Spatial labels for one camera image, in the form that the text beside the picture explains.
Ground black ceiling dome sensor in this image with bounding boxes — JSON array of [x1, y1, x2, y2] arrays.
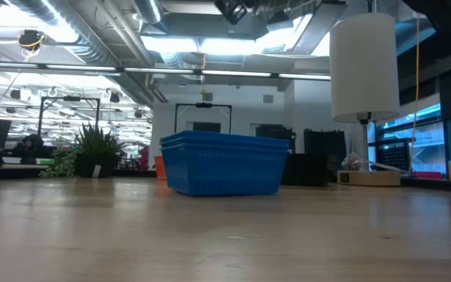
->
[[16, 29, 46, 52]]

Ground trailing green succulent plant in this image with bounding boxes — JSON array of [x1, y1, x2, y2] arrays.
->
[[38, 150, 78, 179]]

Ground table lamp with white shade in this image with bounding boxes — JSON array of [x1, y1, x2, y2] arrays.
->
[[329, 12, 402, 187]]

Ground black plastic basket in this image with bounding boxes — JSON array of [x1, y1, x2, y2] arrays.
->
[[281, 156, 331, 187]]

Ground blue plastic basket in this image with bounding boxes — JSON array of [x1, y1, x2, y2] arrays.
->
[[160, 130, 291, 145], [161, 139, 290, 197]]

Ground black table edge rail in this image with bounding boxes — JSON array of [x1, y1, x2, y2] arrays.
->
[[400, 176, 451, 193]]

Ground black perforated stand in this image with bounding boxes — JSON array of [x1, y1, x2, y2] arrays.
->
[[374, 138, 413, 172]]

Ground tall black cabinet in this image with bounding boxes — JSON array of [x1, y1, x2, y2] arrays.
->
[[255, 124, 298, 154], [303, 128, 348, 170]]

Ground person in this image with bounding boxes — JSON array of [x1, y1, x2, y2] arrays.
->
[[16, 133, 56, 161]]

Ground black rig frame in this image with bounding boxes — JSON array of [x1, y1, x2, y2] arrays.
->
[[37, 96, 102, 137], [174, 102, 233, 135]]

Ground orange object behind basket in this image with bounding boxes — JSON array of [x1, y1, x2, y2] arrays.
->
[[153, 155, 168, 180]]

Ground black overhead camera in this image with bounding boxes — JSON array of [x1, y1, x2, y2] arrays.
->
[[214, 0, 248, 26]]

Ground spiky green potted plant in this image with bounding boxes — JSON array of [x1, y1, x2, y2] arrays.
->
[[73, 122, 128, 179]]

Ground small crumpled pale object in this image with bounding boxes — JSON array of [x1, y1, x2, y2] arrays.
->
[[341, 151, 366, 172]]

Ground red box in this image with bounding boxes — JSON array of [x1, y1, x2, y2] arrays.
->
[[410, 171, 445, 181]]

